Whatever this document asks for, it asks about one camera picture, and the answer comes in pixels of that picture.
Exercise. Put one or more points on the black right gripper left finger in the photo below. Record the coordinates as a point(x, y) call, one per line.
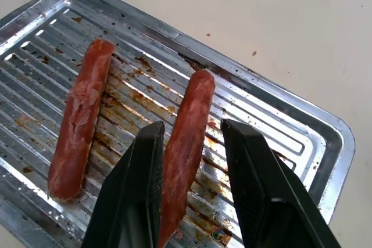
point(130, 190)

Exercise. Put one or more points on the ribbed silver metal tray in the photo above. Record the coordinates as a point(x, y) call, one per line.
point(43, 114)

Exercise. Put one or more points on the smooth red sausage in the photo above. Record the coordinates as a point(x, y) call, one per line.
point(186, 143)

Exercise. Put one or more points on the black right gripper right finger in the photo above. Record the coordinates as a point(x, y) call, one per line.
point(261, 184)

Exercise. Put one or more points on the red sausage with split skin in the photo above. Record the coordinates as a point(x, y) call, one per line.
point(80, 120)

